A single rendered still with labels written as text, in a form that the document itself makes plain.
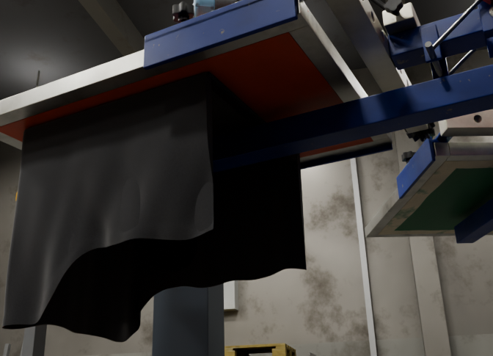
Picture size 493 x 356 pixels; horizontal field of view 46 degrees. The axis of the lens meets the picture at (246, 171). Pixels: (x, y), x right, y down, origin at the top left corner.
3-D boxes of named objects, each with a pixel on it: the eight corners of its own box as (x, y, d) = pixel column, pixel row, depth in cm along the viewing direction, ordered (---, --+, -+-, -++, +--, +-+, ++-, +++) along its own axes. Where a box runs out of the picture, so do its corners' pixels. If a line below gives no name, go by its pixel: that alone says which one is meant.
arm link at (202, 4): (185, -5, 187) (196, -20, 140) (218, -2, 189) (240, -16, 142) (183, 32, 190) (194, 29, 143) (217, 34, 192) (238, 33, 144)
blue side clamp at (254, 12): (142, 67, 104) (144, 35, 107) (158, 80, 108) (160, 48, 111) (296, 16, 91) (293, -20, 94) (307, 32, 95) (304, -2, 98)
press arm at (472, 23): (389, 56, 112) (386, 35, 114) (397, 70, 117) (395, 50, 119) (484, 29, 105) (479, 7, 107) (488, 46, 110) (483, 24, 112)
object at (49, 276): (1, 325, 111) (26, 127, 127) (17, 327, 114) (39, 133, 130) (206, 300, 91) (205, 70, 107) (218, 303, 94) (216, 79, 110)
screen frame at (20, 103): (-33, 126, 126) (-31, 111, 127) (134, 200, 174) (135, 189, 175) (300, 12, 92) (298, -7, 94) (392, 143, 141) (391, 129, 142)
